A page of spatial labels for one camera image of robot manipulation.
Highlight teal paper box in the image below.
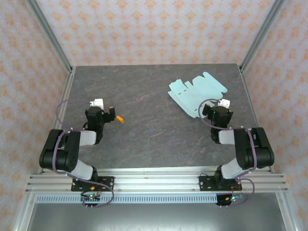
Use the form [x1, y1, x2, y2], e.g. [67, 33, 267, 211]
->
[167, 71, 228, 118]

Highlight right circuit board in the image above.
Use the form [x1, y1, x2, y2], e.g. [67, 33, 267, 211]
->
[216, 193, 246, 207]

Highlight circuit board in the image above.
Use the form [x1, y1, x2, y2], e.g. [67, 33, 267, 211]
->
[80, 193, 102, 208]
[216, 193, 246, 207]

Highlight left circuit board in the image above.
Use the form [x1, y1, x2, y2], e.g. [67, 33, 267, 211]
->
[80, 193, 102, 208]

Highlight grey metal shelf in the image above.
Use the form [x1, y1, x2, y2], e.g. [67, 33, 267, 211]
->
[26, 203, 287, 231]

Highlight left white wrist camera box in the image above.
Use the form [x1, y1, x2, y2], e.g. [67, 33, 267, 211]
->
[88, 98, 104, 108]

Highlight aluminium table side rail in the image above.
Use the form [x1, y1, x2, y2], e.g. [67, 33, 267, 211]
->
[239, 64, 274, 174]
[38, 66, 77, 174]

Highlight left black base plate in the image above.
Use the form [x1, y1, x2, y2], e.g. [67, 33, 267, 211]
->
[71, 176, 115, 192]

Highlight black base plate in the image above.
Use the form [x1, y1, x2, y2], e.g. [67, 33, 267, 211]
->
[199, 175, 243, 192]
[71, 176, 115, 192]

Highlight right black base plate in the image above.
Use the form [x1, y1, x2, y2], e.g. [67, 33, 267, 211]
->
[199, 175, 243, 192]

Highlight aluminium rail beam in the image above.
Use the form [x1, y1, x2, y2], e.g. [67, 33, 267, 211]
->
[26, 168, 289, 193]

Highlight slotted grey cable duct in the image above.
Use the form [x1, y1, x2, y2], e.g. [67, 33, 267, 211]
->
[36, 194, 218, 205]

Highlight short aluminium frame post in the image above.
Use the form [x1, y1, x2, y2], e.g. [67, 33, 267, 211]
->
[13, 192, 37, 231]
[275, 192, 298, 231]

